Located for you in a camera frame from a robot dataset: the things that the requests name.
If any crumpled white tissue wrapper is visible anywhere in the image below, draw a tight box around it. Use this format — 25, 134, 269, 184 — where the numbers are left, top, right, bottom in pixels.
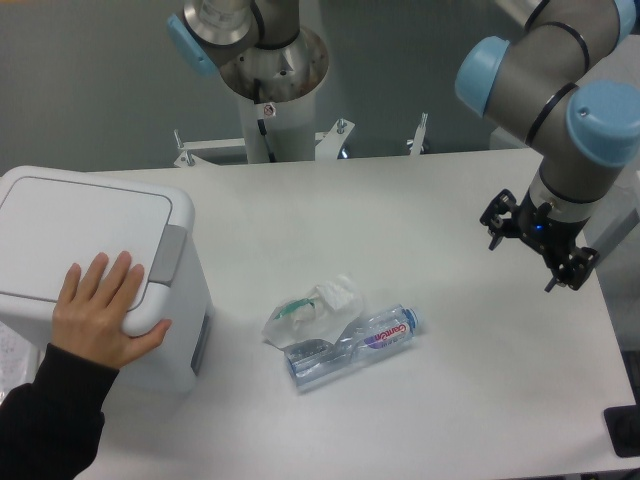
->
262, 274, 365, 350

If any black device at edge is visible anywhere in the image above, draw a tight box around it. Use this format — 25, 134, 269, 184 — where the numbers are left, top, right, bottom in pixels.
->
604, 405, 639, 458

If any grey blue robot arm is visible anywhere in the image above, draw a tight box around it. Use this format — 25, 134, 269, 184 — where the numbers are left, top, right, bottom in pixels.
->
455, 1, 639, 290

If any white clamp bracket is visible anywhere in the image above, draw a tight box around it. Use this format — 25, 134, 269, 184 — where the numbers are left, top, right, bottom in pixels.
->
173, 129, 247, 168
315, 118, 355, 162

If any black sleeved forearm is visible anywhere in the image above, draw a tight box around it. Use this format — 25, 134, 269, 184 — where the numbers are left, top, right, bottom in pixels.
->
1, 344, 119, 479

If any second grey robot arm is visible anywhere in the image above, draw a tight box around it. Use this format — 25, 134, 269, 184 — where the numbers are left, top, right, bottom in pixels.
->
166, 0, 329, 104

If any white clamp bracket middle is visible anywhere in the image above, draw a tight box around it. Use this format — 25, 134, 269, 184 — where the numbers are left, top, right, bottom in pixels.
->
315, 118, 355, 162

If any white plastic trash can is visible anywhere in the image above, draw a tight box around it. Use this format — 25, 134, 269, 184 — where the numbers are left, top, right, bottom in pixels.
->
1, 166, 213, 392

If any white clamp bracket left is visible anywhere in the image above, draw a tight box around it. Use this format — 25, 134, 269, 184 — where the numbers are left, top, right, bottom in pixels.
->
173, 129, 247, 168

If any metal clamp screw right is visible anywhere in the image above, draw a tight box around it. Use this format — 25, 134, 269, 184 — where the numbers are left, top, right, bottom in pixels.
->
406, 112, 430, 156

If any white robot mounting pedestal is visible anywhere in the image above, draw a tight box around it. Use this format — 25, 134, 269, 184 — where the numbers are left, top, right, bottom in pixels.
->
237, 93, 316, 164

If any crushed clear plastic bottle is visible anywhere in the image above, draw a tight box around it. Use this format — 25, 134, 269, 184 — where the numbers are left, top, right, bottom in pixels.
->
284, 305, 424, 390

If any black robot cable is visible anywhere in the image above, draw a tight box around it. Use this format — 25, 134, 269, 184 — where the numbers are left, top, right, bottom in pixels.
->
252, 77, 277, 163

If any person's bare hand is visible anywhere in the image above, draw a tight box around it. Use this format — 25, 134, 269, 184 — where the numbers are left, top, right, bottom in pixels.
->
51, 251, 172, 369

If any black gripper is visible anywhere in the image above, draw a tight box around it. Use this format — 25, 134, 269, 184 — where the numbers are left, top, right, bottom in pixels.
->
480, 189, 600, 292

